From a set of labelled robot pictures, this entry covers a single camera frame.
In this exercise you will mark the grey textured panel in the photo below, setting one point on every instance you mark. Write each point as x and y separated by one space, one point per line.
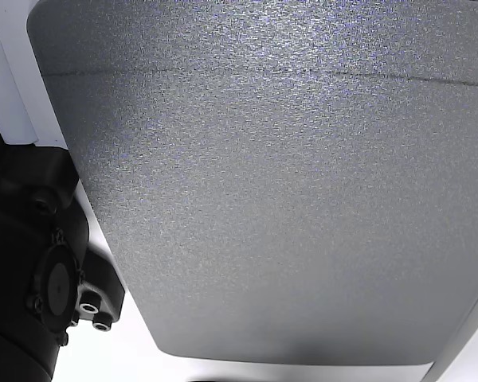
263 199

